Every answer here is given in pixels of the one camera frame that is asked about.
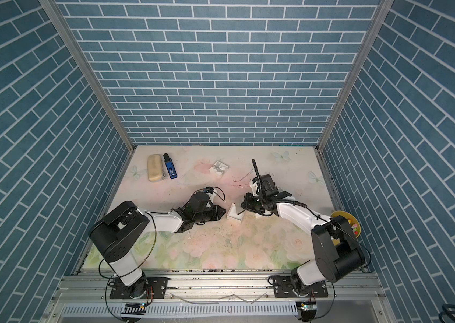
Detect aluminium front rail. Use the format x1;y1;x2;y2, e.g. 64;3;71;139
42;270;395;322

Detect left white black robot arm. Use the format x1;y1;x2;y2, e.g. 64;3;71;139
89;188;226;287

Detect beige zippered pencil case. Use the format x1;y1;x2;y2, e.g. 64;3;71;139
147;154;165;182

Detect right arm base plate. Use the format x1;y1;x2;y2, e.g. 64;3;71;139
267;275;328;299

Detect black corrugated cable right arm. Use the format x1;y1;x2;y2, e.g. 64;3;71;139
251;158;264;195

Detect aluminium corner post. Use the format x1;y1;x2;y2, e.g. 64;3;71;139
39;0;135;153
317;0;394;153

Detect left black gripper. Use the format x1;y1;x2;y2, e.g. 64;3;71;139
192;205;228;224

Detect silver chain necklace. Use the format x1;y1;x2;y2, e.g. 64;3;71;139
233;167;254;184

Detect white jewelry box base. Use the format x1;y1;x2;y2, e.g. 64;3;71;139
227;203;246;223

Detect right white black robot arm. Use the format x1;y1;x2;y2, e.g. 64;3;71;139
242;174;366;289

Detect aluminium corner post right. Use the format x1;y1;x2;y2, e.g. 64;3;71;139
317;0;394;153

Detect yellow pen cup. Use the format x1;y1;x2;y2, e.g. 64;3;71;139
331;211;361;238

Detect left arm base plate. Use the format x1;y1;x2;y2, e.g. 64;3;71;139
108;276;169;301

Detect aluminium corner post left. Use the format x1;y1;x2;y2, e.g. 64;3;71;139
39;0;135;153

